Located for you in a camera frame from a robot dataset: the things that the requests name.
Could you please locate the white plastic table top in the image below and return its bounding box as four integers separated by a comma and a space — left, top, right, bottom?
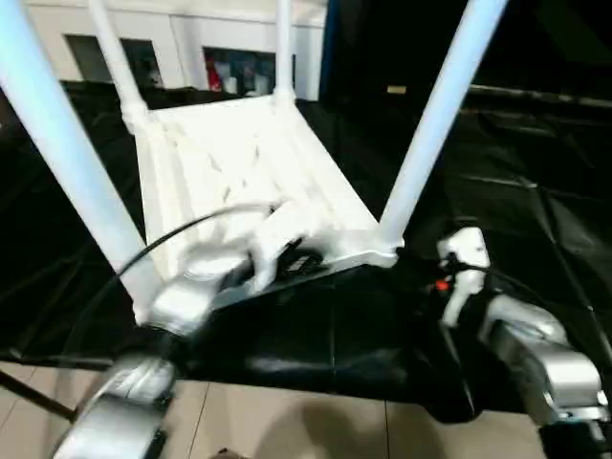
119, 88, 407, 326

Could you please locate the black table mat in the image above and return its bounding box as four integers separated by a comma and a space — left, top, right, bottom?
0, 78, 612, 425

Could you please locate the grey metal bar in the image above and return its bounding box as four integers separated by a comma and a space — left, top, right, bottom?
466, 84, 612, 112

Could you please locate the black case with yellow label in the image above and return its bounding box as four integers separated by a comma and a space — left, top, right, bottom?
319, 0, 472, 109

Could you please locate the white sideboard cabinet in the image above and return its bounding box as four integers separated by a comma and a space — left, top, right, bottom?
28, 0, 329, 101

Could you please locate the black metal table frame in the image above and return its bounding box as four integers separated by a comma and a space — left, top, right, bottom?
0, 370, 77, 425

